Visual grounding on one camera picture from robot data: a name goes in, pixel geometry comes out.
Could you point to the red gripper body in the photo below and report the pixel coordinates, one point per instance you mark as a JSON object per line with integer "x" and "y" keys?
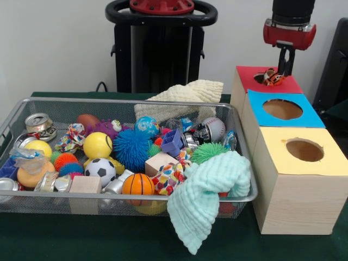
{"x": 289, "y": 36}

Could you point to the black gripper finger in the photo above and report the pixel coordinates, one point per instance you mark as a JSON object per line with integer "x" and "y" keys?
{"x": 282, "y": 61}
{"x": 289, "y": 62}

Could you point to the orange striped plush tiger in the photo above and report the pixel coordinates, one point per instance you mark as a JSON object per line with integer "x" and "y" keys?
{"x": 272, "y": 77}

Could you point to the cream yellow cloth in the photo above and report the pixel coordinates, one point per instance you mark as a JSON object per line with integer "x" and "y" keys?
{"x": 195, "y": 91}

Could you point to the mint green cloth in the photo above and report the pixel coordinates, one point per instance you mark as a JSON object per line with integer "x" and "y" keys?
{"x": 201, "y": 195}

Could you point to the wooden box with three holes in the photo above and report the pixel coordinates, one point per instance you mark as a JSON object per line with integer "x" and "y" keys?
{"x": 299, "y": 204}

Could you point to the shallow clear mesh bin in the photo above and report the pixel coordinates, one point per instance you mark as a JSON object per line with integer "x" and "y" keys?
{"x": 40, "y": 206}

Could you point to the black chair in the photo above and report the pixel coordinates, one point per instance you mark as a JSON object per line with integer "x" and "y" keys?
{"x": 337, "y": 68}

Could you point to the dark green side table cloth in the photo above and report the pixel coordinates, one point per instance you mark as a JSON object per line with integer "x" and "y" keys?
{"x": 340, "y": 108}

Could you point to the white baseball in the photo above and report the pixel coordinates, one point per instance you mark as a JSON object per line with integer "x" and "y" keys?
{"x": 217, "y": 126}

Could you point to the green spiky ball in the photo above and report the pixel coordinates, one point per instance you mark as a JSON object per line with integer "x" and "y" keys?
{"x": 209, "y": 152}

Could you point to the blue globe ball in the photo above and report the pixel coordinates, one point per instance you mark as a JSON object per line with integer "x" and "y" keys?
{"x": 146, "y": 126}

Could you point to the orange toy basketball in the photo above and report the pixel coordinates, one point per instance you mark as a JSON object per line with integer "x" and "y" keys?
{"x": 138, "y": 185}

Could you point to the large yellow ball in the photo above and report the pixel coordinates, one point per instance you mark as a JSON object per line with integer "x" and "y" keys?
{"x": 96, "y": 145}

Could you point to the black white soccer ball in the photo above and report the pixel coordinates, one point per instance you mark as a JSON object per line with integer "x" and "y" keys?
{"x": 100, "y": 171}

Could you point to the plain wooden block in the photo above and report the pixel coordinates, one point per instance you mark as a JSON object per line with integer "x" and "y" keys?
{"x": 84, "y": 185}

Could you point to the small yellow ball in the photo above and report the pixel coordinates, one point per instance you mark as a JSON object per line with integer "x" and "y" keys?
{"x": 40, "y": 146}

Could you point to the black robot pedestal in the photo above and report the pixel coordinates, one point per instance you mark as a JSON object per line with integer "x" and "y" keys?
{"x": 152, "y": 54}

